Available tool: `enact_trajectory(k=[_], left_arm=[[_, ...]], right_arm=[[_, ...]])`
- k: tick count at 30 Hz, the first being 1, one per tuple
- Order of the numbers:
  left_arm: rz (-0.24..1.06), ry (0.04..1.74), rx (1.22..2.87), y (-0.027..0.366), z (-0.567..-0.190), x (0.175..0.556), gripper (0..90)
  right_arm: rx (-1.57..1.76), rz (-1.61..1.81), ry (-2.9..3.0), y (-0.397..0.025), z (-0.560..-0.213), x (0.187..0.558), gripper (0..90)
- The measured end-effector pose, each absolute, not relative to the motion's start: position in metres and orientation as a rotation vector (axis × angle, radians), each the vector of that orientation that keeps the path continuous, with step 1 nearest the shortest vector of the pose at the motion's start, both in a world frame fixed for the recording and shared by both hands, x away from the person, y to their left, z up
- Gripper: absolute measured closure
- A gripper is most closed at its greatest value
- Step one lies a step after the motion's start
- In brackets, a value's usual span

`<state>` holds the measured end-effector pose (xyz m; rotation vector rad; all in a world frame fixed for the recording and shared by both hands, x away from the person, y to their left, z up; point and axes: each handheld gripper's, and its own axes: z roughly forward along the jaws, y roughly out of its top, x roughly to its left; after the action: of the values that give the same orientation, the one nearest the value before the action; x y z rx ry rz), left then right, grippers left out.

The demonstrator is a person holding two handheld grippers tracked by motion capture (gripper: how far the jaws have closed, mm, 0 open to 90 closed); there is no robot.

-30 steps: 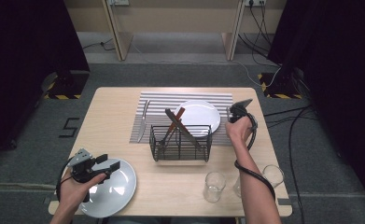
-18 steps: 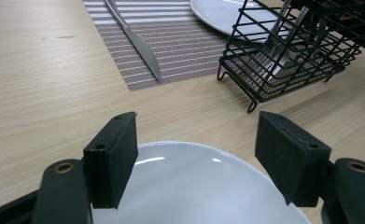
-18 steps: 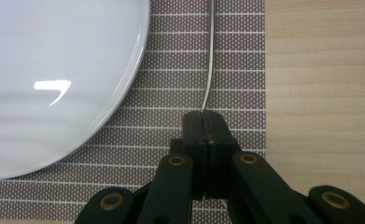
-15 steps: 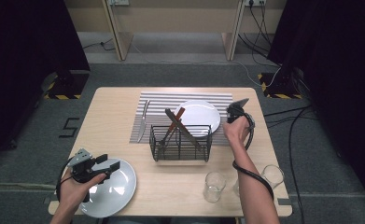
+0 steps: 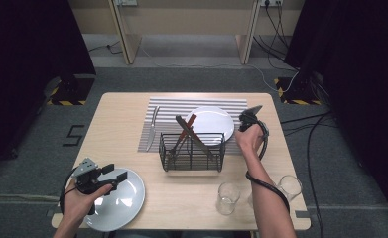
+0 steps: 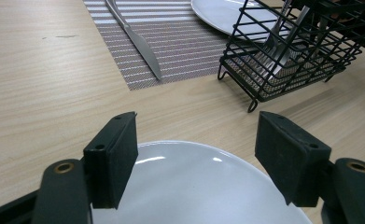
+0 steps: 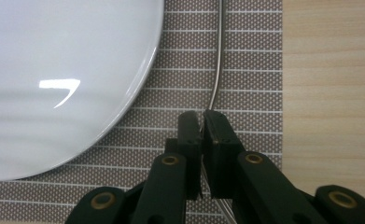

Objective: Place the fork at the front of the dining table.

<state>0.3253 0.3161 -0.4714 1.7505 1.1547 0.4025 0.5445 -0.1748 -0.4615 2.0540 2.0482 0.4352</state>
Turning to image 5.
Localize long black floor cable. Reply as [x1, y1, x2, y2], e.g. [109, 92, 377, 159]
[305, 112, 333, 238]

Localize silver table knife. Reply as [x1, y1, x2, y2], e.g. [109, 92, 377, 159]
[145, 105, 161, 153]

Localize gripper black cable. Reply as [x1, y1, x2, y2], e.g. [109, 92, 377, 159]
[59, 167, 80, 216]
[245, 120, 291, 212]

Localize person's left hand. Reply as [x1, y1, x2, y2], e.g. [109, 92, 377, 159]
[62, 182, 114, 226]

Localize striped woven placemat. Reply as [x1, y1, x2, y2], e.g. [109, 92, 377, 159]
[137, 97, 253, 157]

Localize white plate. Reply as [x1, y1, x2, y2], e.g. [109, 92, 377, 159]
[185, 105, 235, 147]
[85, 168, 146, 232]

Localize black wire cutlery basket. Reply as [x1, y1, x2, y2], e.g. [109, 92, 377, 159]
[158, 131, 226, 174]

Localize white floor cable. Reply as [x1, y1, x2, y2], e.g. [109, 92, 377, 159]
[138, 46, 300, 94]

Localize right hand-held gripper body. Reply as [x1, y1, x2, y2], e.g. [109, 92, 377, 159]
[238, 104, 269, 133]

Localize light wooden desk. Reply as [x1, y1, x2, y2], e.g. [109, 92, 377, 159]
[66, 0, 307, 66]

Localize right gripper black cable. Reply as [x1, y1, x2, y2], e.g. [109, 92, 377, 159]
[245, 120, 291, 212]

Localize person's right hand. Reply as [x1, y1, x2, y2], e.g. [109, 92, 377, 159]
[234, 123, 266, 161]

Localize black wall socket cables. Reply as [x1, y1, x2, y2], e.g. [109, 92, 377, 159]
[252, 3, 299, 72]

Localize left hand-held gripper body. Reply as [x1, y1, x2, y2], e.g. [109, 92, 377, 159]
[70, 157, 119, 196]

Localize black stand base striped tape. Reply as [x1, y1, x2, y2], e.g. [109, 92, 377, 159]
[274, 76, 323, 106]
[46, 73, 96, 107]

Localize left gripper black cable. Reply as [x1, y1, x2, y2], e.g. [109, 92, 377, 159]
[59, 167, 80, 216]

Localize wooden-handled knife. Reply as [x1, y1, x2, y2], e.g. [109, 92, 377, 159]
[175, 114, 216, 159]
[170, 113, 198, 160]

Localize short black floor cable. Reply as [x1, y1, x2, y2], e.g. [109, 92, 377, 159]
[280, 111, 332, 126]

